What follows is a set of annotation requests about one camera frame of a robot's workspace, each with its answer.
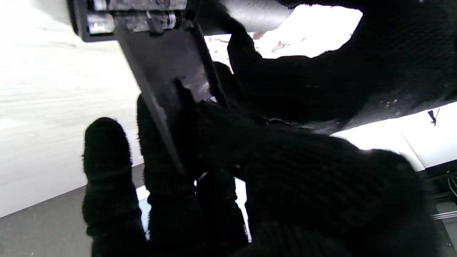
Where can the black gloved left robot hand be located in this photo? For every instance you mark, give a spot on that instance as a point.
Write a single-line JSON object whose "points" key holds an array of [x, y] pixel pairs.
{"points": [[392, 64]]}

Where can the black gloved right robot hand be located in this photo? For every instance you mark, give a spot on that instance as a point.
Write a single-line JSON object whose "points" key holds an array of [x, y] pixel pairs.
{"points": [[303, 196]]}

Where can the black remote control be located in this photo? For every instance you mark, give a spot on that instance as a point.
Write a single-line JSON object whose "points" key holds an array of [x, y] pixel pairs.
{"points": [[250, 16]]}

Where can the black battery cover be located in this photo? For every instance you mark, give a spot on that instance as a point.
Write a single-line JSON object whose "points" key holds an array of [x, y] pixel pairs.
{"points": [[171, 53]]}

